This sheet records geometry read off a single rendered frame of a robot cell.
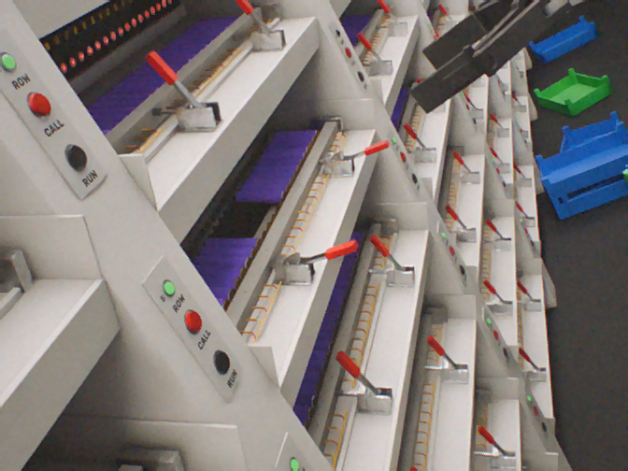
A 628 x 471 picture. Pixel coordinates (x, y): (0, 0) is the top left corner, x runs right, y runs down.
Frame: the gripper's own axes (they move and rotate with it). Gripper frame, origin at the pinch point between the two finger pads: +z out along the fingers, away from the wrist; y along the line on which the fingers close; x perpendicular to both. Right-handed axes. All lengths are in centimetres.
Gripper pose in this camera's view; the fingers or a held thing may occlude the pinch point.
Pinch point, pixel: (432, 74)
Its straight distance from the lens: 82.8
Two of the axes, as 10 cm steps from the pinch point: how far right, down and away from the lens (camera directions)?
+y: 2.1, -5.0, 8.4
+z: -7.3, 4.9, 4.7
